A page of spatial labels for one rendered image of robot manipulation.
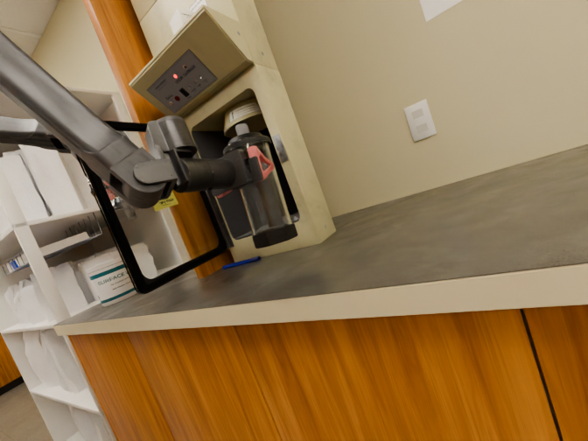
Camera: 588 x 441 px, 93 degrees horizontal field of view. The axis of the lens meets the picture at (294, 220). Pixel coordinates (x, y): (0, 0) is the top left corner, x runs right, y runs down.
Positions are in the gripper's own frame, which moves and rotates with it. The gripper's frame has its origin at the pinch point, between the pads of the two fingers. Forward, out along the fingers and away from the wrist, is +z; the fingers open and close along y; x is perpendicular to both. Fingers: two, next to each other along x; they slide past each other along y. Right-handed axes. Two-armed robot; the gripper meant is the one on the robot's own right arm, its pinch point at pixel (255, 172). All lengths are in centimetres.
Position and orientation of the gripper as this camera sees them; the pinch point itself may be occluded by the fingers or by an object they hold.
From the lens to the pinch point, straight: 63.7
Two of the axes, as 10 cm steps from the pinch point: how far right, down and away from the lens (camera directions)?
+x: 2.8, 9.6, 0.1
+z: 5.3, -1.7, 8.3
